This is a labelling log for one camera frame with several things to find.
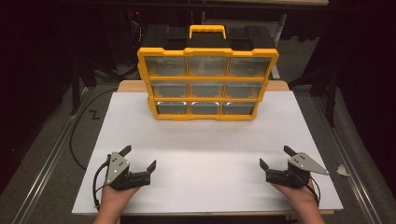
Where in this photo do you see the black metal stand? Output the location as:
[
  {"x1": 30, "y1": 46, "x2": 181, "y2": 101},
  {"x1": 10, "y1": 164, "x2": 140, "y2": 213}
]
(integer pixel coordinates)
[
  {"x1": 69, "y1": 55, "x2": 98, "y2": 117},
  {"x1": 288, "y1": 66, "x2": 339, "y2": 128}
]

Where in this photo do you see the set of clear drawers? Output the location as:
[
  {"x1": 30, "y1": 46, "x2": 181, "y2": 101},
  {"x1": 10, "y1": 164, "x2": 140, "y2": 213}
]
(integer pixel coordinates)
[{"x1": 145, "y1": 56, "x2": 272, "y2": 116}]

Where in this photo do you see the person's right hand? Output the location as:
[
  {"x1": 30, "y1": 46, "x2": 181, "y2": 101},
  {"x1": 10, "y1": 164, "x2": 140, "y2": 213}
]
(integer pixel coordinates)
[{"x1": 270, "y1": 179, "x2": 320, "y2": 217}]

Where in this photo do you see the bundle of thin wires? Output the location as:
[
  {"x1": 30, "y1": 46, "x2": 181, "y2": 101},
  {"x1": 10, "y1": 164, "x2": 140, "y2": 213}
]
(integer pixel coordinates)
[{"x1": 129, "y1": 8, "x2": 147, "y2": 49}]

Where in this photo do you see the metal floor rail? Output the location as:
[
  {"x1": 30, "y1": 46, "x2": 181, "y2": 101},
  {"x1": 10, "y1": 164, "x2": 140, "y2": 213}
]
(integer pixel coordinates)
[
  {"x1": 10, "y1": 87, "x2": 92, "y2": 224},
  {"x1": 312, "y1": 95, "x2": 382, "y2": 224}
]

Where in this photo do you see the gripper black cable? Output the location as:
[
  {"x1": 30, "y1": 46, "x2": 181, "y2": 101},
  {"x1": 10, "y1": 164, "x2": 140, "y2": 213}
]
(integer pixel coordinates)
[
  {"x1": 92, "y1": 154, "x2": 112, "y2": 210},
  {"x1": 297, "y1": 171, "x2": 322, "y2": 208}
]

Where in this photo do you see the white paper scrap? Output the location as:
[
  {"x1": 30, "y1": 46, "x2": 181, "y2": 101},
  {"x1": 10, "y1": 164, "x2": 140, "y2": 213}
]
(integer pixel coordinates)
[{"x1": 335, "y1": 163, "x2": 351, "y2": 178}]

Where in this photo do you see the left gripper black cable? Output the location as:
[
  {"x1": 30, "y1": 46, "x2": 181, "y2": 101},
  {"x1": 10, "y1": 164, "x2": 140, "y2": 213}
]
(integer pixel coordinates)
[{"x1": 92, "y1": 154, "x2": 112, "y2": 210}]

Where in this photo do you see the grey metal table leg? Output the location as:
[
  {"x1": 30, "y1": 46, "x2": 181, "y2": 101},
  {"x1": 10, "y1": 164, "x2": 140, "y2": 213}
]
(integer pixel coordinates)
[{"x1": 270, "y1": 12, "x2": 288, "y2": 80}]

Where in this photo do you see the person's left hand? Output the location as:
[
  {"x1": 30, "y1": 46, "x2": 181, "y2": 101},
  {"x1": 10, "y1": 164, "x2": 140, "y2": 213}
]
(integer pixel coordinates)
[{"x1": 98, "y1": 183, "x2": 141, "y2": 217}]

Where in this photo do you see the long black floor cable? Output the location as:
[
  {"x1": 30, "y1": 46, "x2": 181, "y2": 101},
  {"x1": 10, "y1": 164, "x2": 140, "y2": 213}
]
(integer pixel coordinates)
[{"x1": 68, "y1": 88, "x2": 119, "y2": 172}]

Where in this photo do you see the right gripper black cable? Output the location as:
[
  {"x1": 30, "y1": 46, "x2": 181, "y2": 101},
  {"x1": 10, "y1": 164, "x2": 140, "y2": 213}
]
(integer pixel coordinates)
[{"x1": 297, "y1": 171, "x2": 322, "y2": 208}]

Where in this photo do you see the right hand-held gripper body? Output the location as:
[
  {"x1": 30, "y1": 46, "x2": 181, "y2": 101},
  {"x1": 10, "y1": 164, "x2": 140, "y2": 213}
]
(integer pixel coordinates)
[{"x1": 265, "y1": 151, "x2": 331, "y2": 189}]

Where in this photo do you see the yellow black drawer organizer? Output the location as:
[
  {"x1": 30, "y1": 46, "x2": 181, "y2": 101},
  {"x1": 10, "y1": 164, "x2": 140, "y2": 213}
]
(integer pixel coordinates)
[{"x1": 136, "y1": 23, "x2": 280, "y2": 122}]

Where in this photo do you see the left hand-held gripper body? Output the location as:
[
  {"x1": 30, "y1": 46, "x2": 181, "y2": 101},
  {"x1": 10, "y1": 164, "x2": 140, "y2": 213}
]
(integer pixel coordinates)
[{"x1": 105, "y1": 151, "x2": 152, "y2": 191}]

